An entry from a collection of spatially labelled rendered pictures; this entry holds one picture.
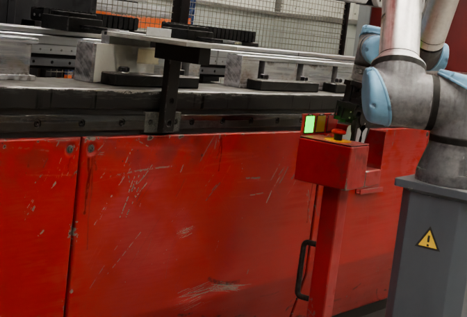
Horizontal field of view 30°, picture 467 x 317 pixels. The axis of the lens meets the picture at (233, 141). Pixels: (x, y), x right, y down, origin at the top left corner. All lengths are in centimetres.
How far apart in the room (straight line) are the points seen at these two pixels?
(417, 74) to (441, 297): 46
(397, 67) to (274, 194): 84
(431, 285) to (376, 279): 139
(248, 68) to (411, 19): 77
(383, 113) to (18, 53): 80
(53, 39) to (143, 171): 47
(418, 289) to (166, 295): 71
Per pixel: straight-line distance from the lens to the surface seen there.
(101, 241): 206
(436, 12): 218
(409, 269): 187
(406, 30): 188
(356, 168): 231
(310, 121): 236
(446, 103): 181
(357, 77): 238
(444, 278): 184
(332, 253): 241
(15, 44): 197
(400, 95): 180
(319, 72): 285
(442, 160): 183
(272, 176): 251
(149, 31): 212
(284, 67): 269
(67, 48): 238
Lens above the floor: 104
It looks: 7 degrees down
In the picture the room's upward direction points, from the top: 7 degrees clockwise
